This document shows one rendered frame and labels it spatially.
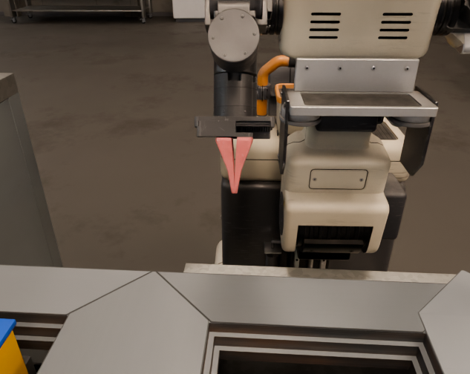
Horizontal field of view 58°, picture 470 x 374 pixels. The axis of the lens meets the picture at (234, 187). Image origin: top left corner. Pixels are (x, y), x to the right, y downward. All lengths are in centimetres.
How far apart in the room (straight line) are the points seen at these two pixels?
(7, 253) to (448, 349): 82
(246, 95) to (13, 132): 59
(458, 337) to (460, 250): 176
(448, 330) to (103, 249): 179
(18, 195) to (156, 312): 53
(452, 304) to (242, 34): 43
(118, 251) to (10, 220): 119
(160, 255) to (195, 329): 154
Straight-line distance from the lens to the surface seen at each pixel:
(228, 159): 54
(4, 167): 97
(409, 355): 61
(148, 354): 53
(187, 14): 921
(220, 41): 49
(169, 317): 57
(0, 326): 59
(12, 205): 100
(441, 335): 59
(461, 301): 65
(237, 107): 54
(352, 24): 83
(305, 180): 92
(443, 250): 231
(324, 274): 92
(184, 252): 207
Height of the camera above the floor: 127
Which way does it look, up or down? 29 degrees down
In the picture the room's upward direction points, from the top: straight up
